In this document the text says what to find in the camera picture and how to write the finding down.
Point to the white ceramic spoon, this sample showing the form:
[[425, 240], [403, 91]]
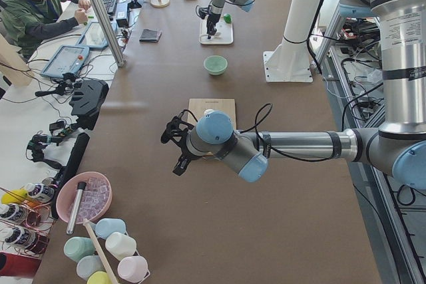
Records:
[[205, 35]]

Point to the green lime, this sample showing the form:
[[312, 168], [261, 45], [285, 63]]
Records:
[[227, 18]]

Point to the wooden rack handle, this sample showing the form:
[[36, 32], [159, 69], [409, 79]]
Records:
[[104, 260]]

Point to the black long bar device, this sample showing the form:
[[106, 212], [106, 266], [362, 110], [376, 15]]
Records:
[[71, 168]]

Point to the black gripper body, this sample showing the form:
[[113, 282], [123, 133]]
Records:
[[212, 20], [184, 158]]

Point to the mint green cup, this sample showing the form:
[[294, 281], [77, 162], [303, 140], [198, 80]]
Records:
[[77, 248]]

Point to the seated person green jacket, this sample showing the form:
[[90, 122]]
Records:
[[29, 22]]

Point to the folded grey cloth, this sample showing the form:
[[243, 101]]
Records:
[[150, 35]]

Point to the white steamed bun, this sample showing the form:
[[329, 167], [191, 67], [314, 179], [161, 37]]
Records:
[[208, 111]]

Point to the mint green bowl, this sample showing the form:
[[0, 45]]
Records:
[[215, 65]]

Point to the copper wire bottle rack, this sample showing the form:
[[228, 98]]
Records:
[[26, 219]]

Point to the blue teach pendant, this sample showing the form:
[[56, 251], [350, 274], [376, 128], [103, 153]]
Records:
[[67, 59], [93, 37]]

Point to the pink cup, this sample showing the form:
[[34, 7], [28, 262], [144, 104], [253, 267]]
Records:
[[133, 269]]

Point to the wooden cutting board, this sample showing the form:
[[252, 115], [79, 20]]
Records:
[[199, 105]]

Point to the pink bowl of ice cubes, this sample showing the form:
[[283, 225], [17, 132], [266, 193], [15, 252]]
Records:
[[95, 201]]

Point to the yellow cup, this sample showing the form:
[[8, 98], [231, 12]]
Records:
[[99, 277]]

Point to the steel muddler black tip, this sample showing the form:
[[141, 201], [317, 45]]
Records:
[[75, 208]]

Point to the cream rabbit tray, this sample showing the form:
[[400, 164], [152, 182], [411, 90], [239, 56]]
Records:
[[226, 37]]

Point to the blue teach pendant near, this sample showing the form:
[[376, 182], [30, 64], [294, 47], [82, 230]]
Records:
[[67, 59]]

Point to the aluminium frame post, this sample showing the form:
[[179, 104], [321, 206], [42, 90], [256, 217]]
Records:
[[101, 15]]

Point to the white cup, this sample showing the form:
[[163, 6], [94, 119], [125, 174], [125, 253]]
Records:
[[120, 245]]

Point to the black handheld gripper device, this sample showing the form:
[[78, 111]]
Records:
[[59, 130]]

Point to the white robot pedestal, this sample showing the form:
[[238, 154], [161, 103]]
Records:
[[290, 61]]

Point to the pale blue cup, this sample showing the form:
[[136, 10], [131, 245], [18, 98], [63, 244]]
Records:
[[89, 265]]

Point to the light blue cup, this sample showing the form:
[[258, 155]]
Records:
[[106, 226]]

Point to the blue teach pendant far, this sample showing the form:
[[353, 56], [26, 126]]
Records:
[[93, 37]]

